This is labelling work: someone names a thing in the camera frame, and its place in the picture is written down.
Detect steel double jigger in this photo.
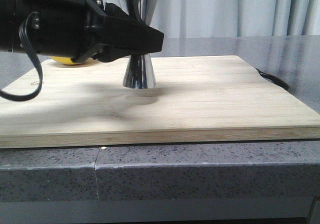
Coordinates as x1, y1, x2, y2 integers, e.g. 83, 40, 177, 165
123, 0, 158, 89

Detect grey curtain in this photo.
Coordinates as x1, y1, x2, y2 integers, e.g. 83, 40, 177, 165
86, 0, 320, 39

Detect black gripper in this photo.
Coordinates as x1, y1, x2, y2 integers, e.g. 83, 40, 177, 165
0, 0, 103, 59

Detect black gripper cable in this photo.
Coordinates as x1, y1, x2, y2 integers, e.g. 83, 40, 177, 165
0, 11, 43, 102

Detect wooden cutting board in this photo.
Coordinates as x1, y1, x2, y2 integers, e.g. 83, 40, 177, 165
0, 55, 320, 148

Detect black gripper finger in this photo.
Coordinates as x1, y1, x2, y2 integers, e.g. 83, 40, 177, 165
71, 2, 164, 63

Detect black board strap handle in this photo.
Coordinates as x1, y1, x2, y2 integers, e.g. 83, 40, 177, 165
256, 68, 290, 92

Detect yellow lemon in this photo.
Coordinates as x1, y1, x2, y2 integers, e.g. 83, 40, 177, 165
50, 56, 88, 66

